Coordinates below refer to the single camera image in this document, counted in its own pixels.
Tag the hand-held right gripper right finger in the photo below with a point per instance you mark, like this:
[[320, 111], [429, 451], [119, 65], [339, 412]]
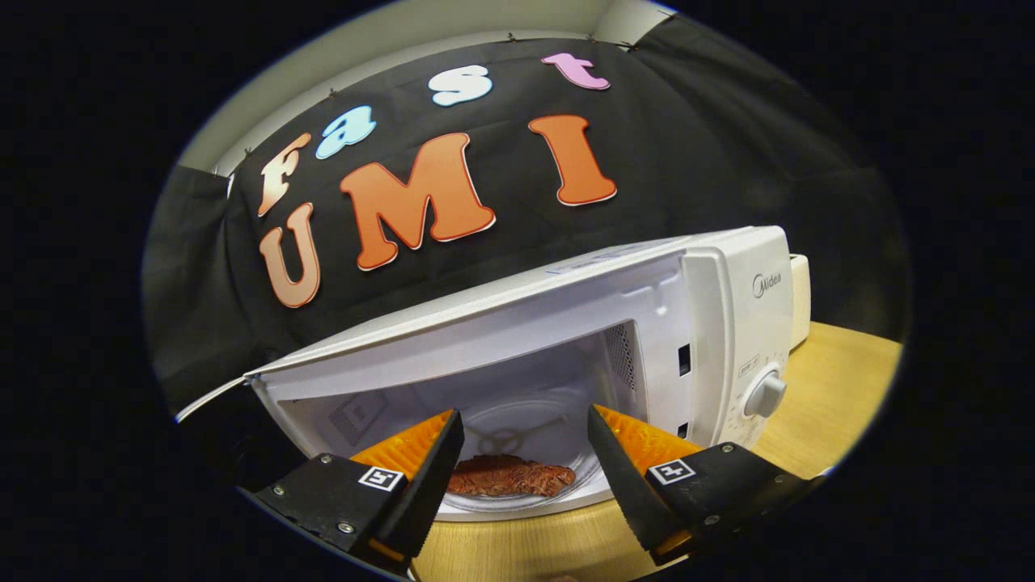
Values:
[[631, 493]]

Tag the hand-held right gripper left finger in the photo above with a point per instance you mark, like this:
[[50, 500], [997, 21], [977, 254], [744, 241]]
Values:
[[424, 493]]

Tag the brown cooked meat piece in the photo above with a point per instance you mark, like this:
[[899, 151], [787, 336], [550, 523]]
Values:
[[509, 477]]

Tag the white microwave oven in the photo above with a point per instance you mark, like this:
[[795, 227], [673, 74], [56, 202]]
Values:
[[728, 323]]

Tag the white toaster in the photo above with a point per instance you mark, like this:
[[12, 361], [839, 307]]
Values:
[[800, 299]]

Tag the black backdrop cloth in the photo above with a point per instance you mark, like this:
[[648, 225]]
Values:
[[687, 145]]

